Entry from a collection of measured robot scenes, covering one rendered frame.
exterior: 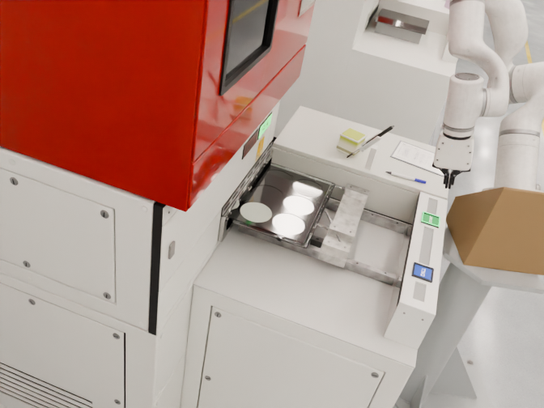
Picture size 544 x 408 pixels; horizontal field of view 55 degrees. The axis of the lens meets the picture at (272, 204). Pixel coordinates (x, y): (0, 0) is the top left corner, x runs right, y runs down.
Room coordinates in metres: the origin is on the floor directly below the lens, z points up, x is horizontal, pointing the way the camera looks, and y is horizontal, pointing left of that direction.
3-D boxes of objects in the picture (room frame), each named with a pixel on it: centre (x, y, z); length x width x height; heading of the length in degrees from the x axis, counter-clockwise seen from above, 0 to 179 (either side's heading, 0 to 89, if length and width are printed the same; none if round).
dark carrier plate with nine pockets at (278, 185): (1.39, 0.02, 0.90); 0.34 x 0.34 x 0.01; 78
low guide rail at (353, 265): (1.23, -0.16, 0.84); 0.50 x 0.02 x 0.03; 78
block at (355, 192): (1.52, -0.28, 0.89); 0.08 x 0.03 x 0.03; 78
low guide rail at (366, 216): (1.50, -0.21, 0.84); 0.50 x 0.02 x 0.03; 78
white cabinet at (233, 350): (1.42, -0.24, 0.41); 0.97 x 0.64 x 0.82; 168
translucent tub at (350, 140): (1.67, -0.23, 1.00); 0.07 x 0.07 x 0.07; 63
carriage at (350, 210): (1.36, -0.24, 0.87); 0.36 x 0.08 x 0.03; 168
